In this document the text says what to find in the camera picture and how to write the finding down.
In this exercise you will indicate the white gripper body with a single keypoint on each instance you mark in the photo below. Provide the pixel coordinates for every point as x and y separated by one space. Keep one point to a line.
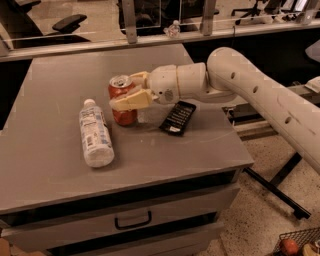
163 83

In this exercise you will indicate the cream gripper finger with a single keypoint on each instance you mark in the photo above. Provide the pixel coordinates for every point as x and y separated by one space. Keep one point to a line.
132 100
140 79

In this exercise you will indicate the red coke can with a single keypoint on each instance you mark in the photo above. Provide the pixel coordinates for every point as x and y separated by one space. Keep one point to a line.
119 88

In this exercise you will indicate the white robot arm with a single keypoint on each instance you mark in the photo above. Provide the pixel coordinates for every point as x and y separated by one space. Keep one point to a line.
227 73

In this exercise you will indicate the small clear background bottle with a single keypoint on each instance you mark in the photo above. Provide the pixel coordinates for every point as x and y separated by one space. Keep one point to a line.
173 31

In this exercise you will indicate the clear plastic water bottle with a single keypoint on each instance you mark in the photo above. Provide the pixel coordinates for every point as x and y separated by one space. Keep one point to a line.
96 142

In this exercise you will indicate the black snack bar wrapper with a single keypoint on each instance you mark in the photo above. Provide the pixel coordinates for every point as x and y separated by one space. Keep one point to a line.
178 118

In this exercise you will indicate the grey drawer cabinet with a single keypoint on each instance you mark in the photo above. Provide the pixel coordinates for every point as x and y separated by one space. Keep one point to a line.
52 201

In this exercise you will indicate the black office chair right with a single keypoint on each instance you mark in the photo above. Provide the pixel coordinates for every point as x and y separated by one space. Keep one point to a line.
264 11

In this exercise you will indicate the black office chair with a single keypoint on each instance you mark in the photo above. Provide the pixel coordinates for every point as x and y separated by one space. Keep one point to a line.
26 31
264 11

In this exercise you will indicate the black office chair left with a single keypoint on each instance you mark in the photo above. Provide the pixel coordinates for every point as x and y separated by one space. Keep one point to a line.
26 31

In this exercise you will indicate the red apple in basket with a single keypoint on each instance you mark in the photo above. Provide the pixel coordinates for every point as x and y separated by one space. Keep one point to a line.
289 247

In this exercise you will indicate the black drawer handle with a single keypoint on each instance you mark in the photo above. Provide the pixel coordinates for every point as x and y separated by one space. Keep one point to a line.
131 220

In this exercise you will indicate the wire basket with fruit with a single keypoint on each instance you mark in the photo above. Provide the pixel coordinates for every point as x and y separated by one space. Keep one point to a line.
308 241

